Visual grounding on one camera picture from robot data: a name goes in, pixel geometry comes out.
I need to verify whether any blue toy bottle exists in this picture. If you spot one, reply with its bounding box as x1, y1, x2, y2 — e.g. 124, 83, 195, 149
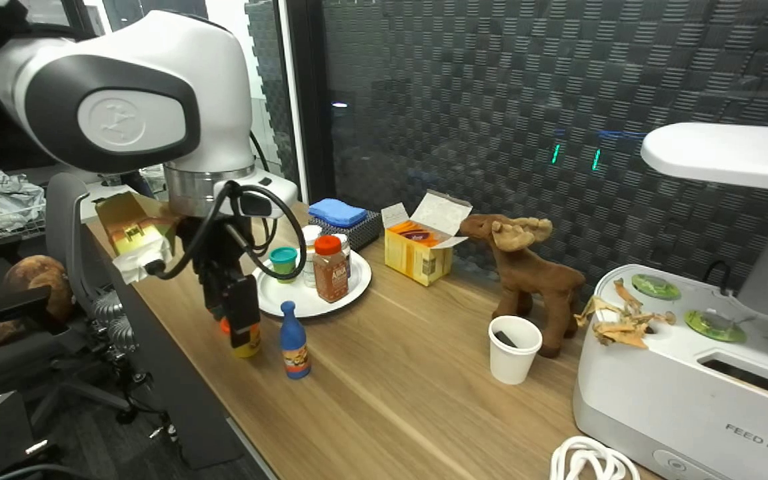
278, 300, 312, 383

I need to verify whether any white paper cup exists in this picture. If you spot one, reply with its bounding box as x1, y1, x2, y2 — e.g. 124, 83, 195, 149
484, 312, 544, 388

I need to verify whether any white hydroponic appliance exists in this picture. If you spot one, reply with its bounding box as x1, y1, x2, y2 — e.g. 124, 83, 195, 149
571, 120, 768, 480

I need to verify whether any gray mesh box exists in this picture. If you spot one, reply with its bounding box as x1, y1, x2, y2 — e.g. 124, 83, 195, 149
312, 211, 383, 255

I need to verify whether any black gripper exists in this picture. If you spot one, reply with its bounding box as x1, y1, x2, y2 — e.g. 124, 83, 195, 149
174, 211, 264, 353

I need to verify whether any spice bottle orange lid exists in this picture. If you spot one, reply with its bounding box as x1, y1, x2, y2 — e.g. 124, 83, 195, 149
312, 233, 352, 307

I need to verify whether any green pod lid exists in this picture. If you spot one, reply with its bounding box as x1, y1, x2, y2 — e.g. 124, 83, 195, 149
630, 272, 683, 303
683, 307, 750, 348

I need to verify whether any green tub teal lid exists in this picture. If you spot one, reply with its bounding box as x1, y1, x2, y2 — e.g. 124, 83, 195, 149
267, 247, 302, 280

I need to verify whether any gray office chair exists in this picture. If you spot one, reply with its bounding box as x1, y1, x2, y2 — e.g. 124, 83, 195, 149
7, 168, 180, 452

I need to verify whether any crumpled gray white cloth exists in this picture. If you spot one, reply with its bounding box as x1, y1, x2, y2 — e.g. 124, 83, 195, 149
0, 168, 51, 252

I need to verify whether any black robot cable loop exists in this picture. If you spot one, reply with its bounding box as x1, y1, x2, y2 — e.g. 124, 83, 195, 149
155, 179, 312, 283

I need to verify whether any blue sponge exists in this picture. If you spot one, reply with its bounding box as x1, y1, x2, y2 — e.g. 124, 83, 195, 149
306, 196, 371, 233

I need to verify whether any yellow tub orange lid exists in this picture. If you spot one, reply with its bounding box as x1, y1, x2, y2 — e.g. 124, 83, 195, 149
215, 315, 264, 363

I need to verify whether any coiled white cable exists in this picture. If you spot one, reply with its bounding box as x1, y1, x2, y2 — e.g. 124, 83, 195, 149
547, 432, 642, 480

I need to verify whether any yellow cardboard box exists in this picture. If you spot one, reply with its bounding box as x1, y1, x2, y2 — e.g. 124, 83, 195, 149
379, 191, 475, 289

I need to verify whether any brown furry object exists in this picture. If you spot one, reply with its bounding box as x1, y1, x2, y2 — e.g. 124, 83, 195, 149
0, 255, 75, 349

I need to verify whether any brown moose plush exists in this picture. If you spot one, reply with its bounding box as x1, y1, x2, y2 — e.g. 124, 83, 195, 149
455, 211, 590, 361

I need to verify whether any white pill bottle black print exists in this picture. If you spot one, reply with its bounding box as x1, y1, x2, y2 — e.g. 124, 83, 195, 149
298, 221, 324, 271

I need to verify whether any white paper plate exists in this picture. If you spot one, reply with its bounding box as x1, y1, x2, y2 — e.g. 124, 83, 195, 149
252, 249, 375, 324

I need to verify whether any dried brown plant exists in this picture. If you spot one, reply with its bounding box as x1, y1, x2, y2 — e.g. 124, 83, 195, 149
576, 276, 675, 353

